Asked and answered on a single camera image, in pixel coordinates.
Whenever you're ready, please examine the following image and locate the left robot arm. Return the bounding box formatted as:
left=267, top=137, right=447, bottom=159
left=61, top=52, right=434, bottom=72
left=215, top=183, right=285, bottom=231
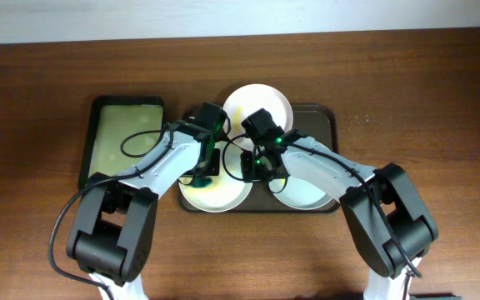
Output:
left=67, top=102, right=227, bottom=299

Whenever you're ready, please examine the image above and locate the dark brown serving tray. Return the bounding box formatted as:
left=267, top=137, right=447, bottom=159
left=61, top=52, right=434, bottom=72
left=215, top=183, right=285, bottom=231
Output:
left=177, top=102, right=341, bottom=215

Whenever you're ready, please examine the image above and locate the green yellow sponge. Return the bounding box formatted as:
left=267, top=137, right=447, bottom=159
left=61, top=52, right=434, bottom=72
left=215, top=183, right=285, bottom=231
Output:
left=189, top=176, right=213, bottom=188

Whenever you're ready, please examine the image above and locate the black soapy water tray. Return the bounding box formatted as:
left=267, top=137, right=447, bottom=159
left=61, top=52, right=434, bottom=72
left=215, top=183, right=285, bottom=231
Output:
left=77, top=96, right=164, bottom=188

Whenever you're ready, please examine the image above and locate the white plate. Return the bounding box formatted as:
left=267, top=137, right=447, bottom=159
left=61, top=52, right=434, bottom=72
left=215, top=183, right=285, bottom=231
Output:
left=222, top=83, right=293, bottom=139
left=178, top=142, right=253, bottom=213

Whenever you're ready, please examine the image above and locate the white plate top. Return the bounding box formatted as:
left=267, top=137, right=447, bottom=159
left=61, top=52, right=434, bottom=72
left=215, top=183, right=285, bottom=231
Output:
left=222, top=83, right=293, bottom=139

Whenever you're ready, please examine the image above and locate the pale grey plate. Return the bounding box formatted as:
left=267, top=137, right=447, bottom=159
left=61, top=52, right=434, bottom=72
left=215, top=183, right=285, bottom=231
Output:
left=268, top=177, right=333, bottom=210

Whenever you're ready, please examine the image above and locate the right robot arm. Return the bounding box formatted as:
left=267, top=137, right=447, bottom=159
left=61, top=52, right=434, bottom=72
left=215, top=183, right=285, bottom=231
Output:
left=241, top=108, right=438, bottom=299

